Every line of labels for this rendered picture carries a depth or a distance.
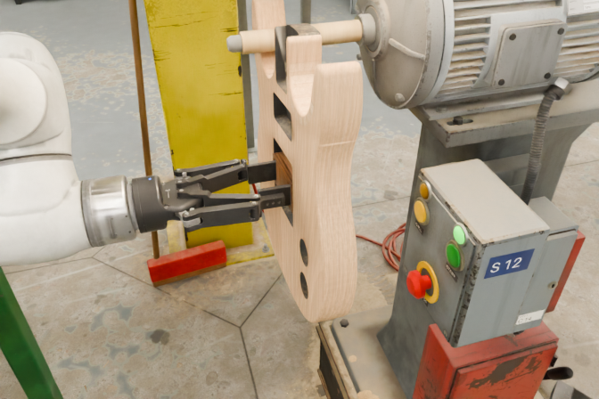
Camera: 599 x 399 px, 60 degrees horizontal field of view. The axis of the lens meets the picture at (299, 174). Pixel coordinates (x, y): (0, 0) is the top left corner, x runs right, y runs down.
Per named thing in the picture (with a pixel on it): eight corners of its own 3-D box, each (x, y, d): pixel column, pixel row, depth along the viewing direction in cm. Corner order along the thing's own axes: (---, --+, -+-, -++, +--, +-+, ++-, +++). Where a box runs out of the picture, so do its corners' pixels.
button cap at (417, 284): (425, 280, 77) (430, 260, 75) (438, 299, 74) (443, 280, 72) (402, 285, 76) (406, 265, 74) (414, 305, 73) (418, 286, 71)
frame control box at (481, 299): (502, 244, 97) (539, 124, 82) (584, 337, 80) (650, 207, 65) (381, 272, 91) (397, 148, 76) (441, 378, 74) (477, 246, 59)
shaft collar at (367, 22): (374, 49, 79) (363, 36, 82) (377, 20, 76) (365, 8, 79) (362, 51, 78) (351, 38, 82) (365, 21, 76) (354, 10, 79)
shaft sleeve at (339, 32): (360, 44, 79) (353, 36, 81) (363, 24, 76) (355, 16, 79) (243, 58, 74) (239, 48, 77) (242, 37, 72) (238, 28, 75)
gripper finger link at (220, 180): (182, 209, 73) (177, 205, 74) (250, 183, 78) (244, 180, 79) (178, 185, 71) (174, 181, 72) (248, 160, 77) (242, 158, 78)
